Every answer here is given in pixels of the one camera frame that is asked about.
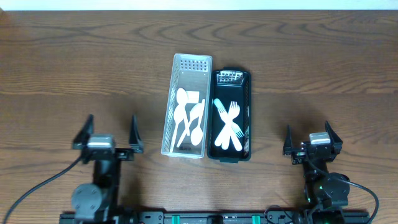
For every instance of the clear white plastic basket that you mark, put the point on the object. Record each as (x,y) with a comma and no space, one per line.
(193,74)

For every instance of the pale green plastic fork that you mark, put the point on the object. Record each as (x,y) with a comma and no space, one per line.
(223,115)

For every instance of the white plastic spoon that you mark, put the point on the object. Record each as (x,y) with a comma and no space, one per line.
(194,113)
(182,100)
(178,117)
(197,133)

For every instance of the dark green plastic basket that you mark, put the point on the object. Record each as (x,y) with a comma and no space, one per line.
(230,84)

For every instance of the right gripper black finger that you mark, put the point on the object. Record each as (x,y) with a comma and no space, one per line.
(335,140)
(288,146)

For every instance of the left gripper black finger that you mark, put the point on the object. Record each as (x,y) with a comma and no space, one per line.
(81,139)
(135,141)

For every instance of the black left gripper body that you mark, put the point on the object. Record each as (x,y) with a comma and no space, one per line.
(123,153)

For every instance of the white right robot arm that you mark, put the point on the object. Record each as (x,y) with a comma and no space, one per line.
(325,192)

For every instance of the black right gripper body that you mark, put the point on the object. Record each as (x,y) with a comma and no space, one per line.
(299,154)

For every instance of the white plastic fork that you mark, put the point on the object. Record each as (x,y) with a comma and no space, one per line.
(231,130)
(228,133)

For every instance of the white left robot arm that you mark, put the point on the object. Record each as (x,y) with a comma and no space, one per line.
(97,202)

